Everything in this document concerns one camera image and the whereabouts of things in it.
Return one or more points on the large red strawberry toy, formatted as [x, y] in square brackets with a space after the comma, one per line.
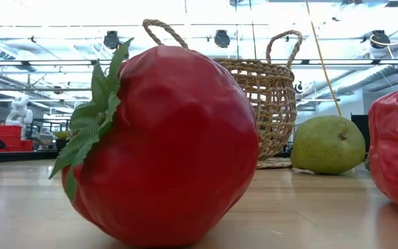
[171, 138]

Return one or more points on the woven wicker basket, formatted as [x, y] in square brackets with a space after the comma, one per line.
[264, 69]

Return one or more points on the red bell pepper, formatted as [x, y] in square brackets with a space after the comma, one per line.
[397, 148]

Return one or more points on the round woven mat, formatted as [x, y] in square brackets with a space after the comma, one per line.
[275, 163]

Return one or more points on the green pear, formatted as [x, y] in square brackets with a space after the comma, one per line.
[327, 145]

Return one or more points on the green succulent plant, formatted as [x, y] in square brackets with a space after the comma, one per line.
[61, 135]

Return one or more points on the long horizontal light bar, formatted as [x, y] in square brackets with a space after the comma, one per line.
[340, 62]

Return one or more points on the dark grapes with leaf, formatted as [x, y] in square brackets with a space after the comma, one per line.
[367, 164]

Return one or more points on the red storage bin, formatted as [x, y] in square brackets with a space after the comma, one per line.
[12, 145]
[5, 131]

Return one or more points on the black metal table frame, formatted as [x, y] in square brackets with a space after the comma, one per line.
[12, 157]

